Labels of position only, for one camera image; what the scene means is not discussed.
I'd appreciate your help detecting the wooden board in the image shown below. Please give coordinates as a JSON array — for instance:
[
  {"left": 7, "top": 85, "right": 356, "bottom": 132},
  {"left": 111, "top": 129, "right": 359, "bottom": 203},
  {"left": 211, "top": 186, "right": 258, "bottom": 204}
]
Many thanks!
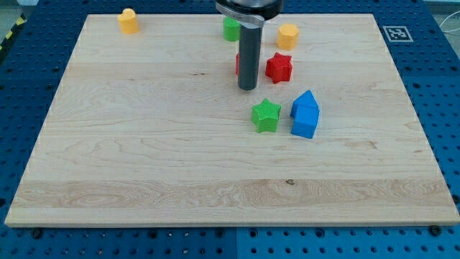
[{"left": 5, "top": 14, "right": 459, "bottom": 227}]

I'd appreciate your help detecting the blue house-shaped block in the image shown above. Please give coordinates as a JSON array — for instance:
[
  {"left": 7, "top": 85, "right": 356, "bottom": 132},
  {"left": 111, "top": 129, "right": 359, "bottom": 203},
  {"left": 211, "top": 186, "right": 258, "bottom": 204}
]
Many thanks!
[{"left": 290, "top": 90, "right": 319, "bottom": 117}]

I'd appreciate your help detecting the red block behind rod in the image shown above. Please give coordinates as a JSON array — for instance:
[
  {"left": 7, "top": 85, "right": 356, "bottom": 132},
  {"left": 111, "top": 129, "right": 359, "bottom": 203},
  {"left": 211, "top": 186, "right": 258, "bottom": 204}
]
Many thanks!
[{"left": 235, "top": 53, "right": 240, "bottom": 76}]

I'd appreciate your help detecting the yellow hexagon block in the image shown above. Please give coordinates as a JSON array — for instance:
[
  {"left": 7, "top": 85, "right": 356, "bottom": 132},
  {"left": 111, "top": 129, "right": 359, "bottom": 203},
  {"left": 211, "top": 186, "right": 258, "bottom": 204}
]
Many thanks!
[{"left": 276, "top": 23, "right": 299, "bottom": 50}]

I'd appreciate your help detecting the blue cube block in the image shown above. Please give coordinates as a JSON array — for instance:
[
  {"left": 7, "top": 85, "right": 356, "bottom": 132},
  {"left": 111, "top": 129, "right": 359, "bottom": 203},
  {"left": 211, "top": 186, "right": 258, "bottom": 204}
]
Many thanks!
[{"left": 291, "top": 105, "right": 320, "bottom": 139}]

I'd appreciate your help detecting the green star block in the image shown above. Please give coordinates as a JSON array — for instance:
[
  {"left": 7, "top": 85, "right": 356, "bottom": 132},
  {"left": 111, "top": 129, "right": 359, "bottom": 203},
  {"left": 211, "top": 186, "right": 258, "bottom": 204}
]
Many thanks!
[{"left": 251, "top": 99, "right": 282, "bottom": 133}]

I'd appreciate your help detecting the white cable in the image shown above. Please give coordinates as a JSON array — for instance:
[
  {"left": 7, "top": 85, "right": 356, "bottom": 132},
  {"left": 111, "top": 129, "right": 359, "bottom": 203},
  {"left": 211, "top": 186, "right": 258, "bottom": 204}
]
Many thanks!
[{"left": 438, "top": 9, "right": 460, "bottom": 37}]

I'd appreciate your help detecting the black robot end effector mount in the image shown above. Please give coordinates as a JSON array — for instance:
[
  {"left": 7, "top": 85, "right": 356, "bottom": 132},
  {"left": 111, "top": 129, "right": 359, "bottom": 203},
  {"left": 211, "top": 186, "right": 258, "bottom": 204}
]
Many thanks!
[{"left": 216, "top": 0, "right": 284, "bottom": 27}]

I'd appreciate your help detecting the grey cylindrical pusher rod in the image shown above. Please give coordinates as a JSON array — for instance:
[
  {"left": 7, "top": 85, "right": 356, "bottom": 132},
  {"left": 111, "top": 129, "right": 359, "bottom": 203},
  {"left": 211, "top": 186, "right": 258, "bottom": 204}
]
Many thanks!
[{"left": 238, "top": 22, "right": 262, "bottom": 91}]

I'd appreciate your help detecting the white fiducial marker tag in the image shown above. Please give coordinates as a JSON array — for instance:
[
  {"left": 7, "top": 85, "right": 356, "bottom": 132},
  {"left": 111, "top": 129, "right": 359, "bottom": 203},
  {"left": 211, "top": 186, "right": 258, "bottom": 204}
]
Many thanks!
[{"left": 383, "top": 25, "right": 413, "bottom": 42}]

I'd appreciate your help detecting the red star block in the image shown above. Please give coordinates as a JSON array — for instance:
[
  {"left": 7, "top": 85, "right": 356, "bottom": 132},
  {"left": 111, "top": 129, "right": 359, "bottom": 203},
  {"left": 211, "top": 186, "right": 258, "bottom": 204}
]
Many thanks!
[{"left": 265, "top": 53, "right": 293, "bottom": 83}]

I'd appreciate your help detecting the green cylinder block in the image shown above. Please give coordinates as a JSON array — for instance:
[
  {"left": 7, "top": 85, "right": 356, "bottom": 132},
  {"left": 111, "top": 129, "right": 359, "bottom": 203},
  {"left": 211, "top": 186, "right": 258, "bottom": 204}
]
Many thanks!
[{"left": 223, "top": 17, "right": 240, "bottom": 42}]

